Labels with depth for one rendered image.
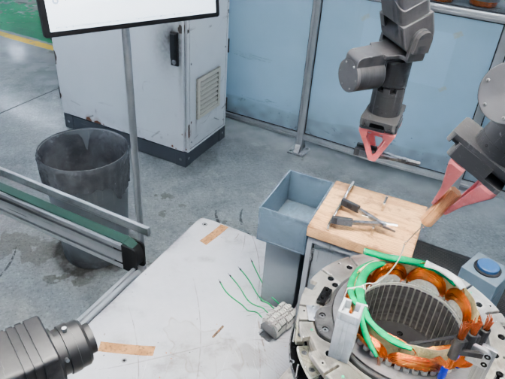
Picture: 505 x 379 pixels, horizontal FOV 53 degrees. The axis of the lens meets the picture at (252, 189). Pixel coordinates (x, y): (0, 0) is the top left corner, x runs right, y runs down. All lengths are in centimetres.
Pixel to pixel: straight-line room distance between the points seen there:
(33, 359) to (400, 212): 85
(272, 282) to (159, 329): 27
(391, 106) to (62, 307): 176
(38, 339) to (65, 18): 114
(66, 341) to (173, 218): 240
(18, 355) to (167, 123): 278
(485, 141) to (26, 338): 48
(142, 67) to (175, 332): 211
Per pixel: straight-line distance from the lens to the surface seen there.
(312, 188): 116
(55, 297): 240
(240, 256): 134
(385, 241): 100
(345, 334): 70
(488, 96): 53
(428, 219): 68
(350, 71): 89
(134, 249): 142
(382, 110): 95
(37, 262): 260
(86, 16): 145
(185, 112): 301
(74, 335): 37
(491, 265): 106
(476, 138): 63
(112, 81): 325
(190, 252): 135
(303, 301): 80
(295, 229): 102
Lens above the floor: 166
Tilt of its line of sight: 34 degrees down
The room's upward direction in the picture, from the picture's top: 4 degrees clockwise
